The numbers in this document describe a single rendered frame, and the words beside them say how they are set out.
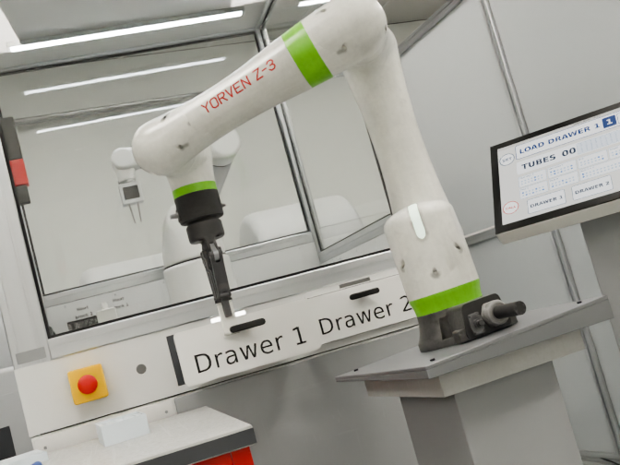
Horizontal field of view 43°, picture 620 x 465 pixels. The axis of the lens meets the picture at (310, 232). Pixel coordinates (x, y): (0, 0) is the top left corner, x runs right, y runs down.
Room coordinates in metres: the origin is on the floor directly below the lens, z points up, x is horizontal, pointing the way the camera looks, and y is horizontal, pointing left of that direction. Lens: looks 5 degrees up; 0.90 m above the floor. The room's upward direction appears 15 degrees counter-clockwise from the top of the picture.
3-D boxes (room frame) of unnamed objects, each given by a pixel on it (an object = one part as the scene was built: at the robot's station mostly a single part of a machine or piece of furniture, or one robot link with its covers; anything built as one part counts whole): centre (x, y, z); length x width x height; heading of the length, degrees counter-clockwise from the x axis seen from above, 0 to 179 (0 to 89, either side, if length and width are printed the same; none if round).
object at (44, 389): (2.27, 0.32, 0.87); 1.02 x 0.95 x 0.14; 106
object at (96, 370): (1.68, 0.54, 0.88); 0.07 x 0.05 x 0.07; 106
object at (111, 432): (1.52, 0.45, 0.78); 0.12 x 0.08 x 0.04; 22
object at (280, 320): (1.63, 0.18, 0.87); 0.29 x 0.02 x 0.11; 106
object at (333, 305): (1.88, -0.07, 0.87); 0.29 x 0.02 x 0.11; 106
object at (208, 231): (1.61, 0.21, 1.09); 0.08 x 0.07 x 0.09; 16
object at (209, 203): (1.60, 0.21, 1.16); 0.12 x 0.09 x 0.06; 106
